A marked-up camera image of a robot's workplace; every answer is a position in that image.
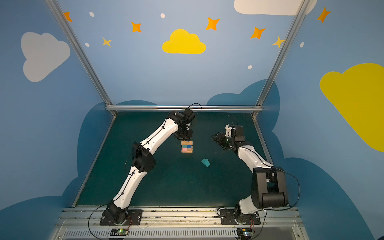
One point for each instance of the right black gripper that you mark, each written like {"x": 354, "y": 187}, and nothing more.
{"x": 222, "y": 140}

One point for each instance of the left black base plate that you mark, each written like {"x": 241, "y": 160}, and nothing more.
{"x": 132, "y": 216}

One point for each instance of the right controller board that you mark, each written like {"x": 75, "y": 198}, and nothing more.
{"x": 244, "y": 233}

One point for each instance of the teal house-shaped block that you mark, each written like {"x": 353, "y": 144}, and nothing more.
{"x": 206, "y": 162}

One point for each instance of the back aluminium frame rail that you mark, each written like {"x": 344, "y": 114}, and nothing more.
{"x": 198, "y": 108}

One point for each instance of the front aluminium rail bed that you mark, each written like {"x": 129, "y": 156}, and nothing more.
{"x": 177, "y": 223}

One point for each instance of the right aluminium frame post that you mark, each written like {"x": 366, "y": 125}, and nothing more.
{"x": 291, "y": 34}

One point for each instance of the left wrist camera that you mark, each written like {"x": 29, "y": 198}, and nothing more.
{"x": 189, "y": 115}

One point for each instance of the left aluminium frame post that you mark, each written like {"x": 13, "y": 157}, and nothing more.
{"x": 59, "y": 15}

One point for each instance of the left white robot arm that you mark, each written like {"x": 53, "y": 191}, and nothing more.
{"x": 143, "y": 161}

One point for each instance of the controller board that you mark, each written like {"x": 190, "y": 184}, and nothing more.
{"x": 121, "y": 232}
{"x": 244, "y": 233}

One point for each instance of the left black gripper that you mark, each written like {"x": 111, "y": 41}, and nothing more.
{"x": 184, "y": 133}

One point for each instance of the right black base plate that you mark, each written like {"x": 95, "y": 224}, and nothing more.
{"x": 231, "y": 217}

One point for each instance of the left controller board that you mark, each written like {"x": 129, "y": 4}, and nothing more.
{"x": 121, "y": 232}

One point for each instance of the aluminium frame post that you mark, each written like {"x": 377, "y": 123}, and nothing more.
{"x": 59, "y": 15}
{"x": 291, "y": 34}

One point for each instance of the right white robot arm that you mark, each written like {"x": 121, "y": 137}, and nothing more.
{"x": 268, "y": 187}

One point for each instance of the long natural wood block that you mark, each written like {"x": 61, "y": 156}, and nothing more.
{"x": 186, "y": 142}

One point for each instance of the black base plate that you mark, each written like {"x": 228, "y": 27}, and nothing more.
{"x": 132, "y": 216}
{"x": 231, "y": 217}

